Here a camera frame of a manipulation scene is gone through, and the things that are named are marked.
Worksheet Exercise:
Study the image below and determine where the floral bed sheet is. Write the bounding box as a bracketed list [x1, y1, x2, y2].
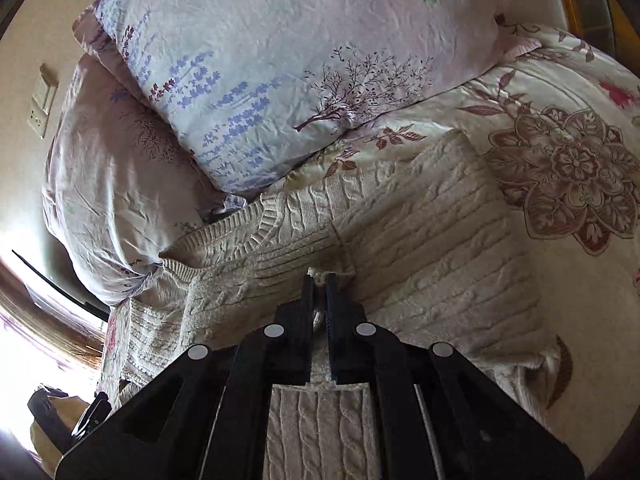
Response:
[97, 22, 640, 461]

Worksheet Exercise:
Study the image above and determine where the beige wall switch plate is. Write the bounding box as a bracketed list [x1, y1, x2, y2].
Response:
[30, 62, 61, 138]

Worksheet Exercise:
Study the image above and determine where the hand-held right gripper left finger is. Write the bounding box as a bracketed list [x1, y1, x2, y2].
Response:
[55, 270, 316, 480]

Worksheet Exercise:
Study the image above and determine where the lavender and tree print pillow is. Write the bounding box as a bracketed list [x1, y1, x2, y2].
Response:
[72, 0, 543, 196]

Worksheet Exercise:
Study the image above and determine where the cream cable-knit sweater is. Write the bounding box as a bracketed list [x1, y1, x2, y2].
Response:
[97, 130, 561, 480]

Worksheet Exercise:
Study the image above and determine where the pale pink floral pillow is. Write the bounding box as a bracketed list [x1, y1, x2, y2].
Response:
[42, 52, 251, 306]

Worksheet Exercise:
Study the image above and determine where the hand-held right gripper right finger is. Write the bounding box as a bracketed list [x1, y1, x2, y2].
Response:
[325, 272, 586, 480]

